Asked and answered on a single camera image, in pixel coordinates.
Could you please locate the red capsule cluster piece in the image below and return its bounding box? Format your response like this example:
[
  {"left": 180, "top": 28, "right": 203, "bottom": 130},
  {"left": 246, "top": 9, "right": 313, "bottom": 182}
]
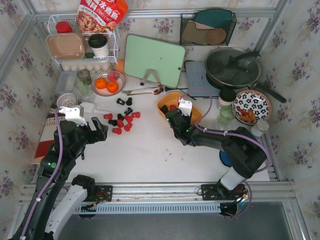
[{"left": 112, "top": 127, "right": 122, "bottom": 135}]

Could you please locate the red capsule number two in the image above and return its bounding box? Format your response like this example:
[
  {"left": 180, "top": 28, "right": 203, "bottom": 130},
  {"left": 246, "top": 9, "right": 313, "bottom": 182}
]
[{"left": 169, "top": 104, "right": 176, "bottom": 110}]

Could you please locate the black capsule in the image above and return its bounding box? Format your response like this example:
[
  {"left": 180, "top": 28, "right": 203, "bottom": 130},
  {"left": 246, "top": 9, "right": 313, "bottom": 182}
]
[
  {"left": 124, "top": 107, "right": 133, "bottom": 115},
  {"left": 108, "top": 119, "right": 118, "bottom": 127},
  {"left": 160, "top": 105, "right": 169, "bottom": 115},
  {"left": 125, "top": 97, "right": 133, "bottom": 106},
  {"left": 117, "top": 113, "right": 124, "bottom": 121}
]

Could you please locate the orange storage basket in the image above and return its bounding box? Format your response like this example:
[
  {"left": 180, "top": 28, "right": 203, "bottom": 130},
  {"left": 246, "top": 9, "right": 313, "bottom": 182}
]
[{"left": 157, "top": 92, "right": 203, "bottom": 125}]

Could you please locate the red capsule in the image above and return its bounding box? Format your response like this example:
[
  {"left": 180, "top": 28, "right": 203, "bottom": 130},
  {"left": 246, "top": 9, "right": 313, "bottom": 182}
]
[
  {"left": 103, "top": 113, "right": 113, "bottom": 120},
  {"left": 131, "top": 112, "right": 141, "bottom": 118}
]

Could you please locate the grey blue cloth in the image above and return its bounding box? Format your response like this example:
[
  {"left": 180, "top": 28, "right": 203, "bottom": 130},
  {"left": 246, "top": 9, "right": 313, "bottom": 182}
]
[{"left": 219, "top": 151, "right": 232, "bottom": 168}]

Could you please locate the clear glass cup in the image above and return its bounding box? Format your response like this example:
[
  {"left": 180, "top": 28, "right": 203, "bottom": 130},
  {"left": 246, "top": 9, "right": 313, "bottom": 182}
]
[{"left": 216, "top": 117, "right": 233, "bottom": 131}]

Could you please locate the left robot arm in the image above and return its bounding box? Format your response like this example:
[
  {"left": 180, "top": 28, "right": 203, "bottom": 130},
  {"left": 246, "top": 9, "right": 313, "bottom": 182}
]
[{"left": 12, "top": 117, "right": 109, "bottom": 240}]

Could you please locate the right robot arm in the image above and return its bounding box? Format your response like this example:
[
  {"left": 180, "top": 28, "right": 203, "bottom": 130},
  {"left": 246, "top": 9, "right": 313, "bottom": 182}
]
[{"left": 165, "top": 108, "right": 267, "bottom": 201}]

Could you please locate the striped orange cloth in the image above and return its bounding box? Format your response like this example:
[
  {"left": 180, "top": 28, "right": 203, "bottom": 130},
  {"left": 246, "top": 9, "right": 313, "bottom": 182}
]
[{"left": 33, "top": 103, "right": 57, "bottom": 164}]

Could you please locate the black capsule number four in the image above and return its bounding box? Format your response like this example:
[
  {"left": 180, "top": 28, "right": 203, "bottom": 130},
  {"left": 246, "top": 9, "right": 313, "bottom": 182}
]
[{"left": 116, "top": 98, "right": 126, "bottom": 106}]

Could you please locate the white small strainer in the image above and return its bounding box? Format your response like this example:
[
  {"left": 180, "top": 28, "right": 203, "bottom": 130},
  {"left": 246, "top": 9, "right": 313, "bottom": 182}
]
[{"left": 56, "top": 93, "right": 78, "bottom": 108}]

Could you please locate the copper spoon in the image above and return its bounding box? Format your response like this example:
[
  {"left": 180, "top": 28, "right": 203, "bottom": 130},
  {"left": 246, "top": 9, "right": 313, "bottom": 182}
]
[{"left": 127, "top": 88, "right": 163, "bottom": 96}]

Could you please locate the grey induction cooker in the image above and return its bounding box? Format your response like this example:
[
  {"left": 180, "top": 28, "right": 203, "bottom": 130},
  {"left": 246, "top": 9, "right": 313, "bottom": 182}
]
[{"left": 184, "top": 60, "right": 220, "bottom": 98}]

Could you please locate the silver fork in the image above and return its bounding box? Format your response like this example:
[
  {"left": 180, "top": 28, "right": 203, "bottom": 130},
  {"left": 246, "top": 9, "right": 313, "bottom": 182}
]
[{"left": 121, "top": 87, "right": 157, "bottom": 95}]

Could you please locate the fruit bowl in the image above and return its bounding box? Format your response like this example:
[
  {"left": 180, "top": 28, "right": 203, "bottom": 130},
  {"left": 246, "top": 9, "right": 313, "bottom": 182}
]
[{"left": 91, "top": 70, "right": 126, "bottom": 97}]

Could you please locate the paper cup black lid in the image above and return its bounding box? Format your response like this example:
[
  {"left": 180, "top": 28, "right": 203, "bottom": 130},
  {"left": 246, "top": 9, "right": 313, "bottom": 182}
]
[{"left": 217, "top": 88, "right": 237, "bottom": 110}]

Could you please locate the blue plastic container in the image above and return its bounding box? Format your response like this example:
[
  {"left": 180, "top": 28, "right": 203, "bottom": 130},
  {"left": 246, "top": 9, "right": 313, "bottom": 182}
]
[{"left": 55, "top": 71, "right": 77, "bottom": 95}]

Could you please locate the dark glass cup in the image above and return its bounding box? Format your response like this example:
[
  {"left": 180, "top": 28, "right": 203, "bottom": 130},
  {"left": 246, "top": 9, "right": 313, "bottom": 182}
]
[{"left": 77, "top": 69, "right": 92, "bottom": 85}]

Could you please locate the egg carton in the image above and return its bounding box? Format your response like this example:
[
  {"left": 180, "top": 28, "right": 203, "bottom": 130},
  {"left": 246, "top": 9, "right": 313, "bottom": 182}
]
[{"left": 60, "top": 62, "right": 115, "bottom": 74}]

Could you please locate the black pan with lid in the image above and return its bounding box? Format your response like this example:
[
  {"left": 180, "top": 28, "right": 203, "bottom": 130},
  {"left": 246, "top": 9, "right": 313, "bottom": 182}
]
[{"left": 204, "top": 47, "right": 287, "bottom": 103}]

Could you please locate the green cutting board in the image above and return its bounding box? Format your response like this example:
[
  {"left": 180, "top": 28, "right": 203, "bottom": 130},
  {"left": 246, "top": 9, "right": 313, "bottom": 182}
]
[{"left": 124, "top": 34, "right": 186, "bottom": 87}]

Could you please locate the floral patterned plate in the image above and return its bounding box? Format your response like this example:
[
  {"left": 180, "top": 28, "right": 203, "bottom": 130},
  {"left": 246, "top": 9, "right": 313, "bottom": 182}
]
[{"left": 232, "top": 89, "right": 272, "bottom": 126}]

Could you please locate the white blue bottle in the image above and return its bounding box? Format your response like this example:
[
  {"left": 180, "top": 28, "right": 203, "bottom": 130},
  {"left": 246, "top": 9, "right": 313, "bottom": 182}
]
[{"left": 251, "top": 119, "right": 270, "bottom": 138}]

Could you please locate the white black lid cup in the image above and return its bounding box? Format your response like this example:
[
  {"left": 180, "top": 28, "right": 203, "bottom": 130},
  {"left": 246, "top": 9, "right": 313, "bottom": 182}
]
[{"left": 88, "top": 33, "right": 109, "bottom": 57}]

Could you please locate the beige rectangular tray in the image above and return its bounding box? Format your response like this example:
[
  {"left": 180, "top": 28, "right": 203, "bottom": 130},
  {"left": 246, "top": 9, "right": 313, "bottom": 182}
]
[{"left": 46, "top": 32, "right": 87, "bottom": 61}]

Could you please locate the round cork coaster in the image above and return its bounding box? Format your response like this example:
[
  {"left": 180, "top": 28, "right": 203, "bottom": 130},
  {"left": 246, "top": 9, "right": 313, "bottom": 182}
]
[{"left": 205, "top": 28, "right": 227, "bottom": 45}]

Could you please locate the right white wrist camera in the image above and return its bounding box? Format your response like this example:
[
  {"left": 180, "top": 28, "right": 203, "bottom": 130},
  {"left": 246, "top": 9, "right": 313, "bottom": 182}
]
[{"left": 178, "top": 98, "right": 193, "bottom": 117}]

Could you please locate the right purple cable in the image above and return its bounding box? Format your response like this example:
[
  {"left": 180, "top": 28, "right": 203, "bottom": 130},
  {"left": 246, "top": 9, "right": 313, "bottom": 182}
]
[{"left": 178, "top": 87, "right": 272, "bottom": 220}]

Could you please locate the purple cable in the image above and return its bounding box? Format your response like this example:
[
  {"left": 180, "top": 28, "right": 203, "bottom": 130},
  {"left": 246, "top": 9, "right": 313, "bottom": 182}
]
[
  {"left": 18, "top": 107, "right": 65, "bottom": 240},
  {"left": 178, "top": 87, "right": 272, "bottom": 220}
]

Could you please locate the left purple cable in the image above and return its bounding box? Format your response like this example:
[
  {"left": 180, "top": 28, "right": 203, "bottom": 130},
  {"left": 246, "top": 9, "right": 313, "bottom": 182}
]
[{"left": 18, "top": 107, "right": 65, "bottom": 240}]

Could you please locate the white wire rack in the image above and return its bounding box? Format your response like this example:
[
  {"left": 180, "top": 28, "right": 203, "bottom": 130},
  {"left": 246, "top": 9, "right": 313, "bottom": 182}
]
[{"left": 46, "top": 13, "right": 120, "bottom": 65}]

